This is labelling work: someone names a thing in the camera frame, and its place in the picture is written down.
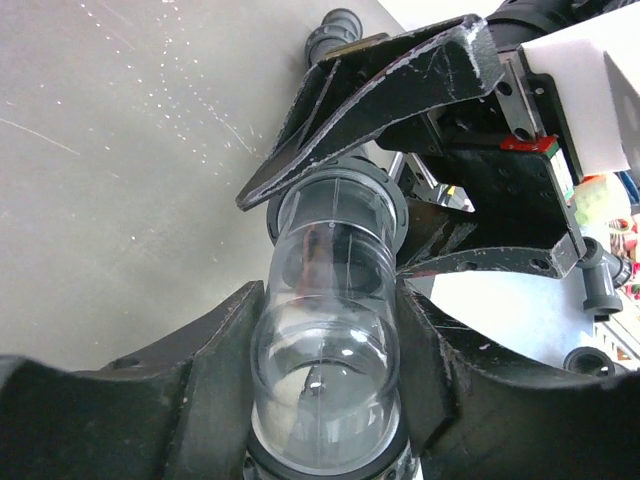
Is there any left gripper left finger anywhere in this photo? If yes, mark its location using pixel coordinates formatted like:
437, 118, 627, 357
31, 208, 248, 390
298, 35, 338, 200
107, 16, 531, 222
1, 281, 264, 479

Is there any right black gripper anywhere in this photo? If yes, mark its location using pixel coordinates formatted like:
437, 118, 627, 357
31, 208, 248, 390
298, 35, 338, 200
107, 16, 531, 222
236, 14, 587, 279

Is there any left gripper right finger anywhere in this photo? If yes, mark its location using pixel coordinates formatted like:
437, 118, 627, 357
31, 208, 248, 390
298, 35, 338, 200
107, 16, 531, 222
396, 281, 639, 479

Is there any grey corrugated hose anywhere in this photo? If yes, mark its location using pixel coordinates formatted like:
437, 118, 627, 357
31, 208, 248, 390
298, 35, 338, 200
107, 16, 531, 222
264, 7, 411, 251

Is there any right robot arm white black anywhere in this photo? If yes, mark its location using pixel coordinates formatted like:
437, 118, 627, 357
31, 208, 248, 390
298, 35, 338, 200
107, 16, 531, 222
236, 1, 622, 278

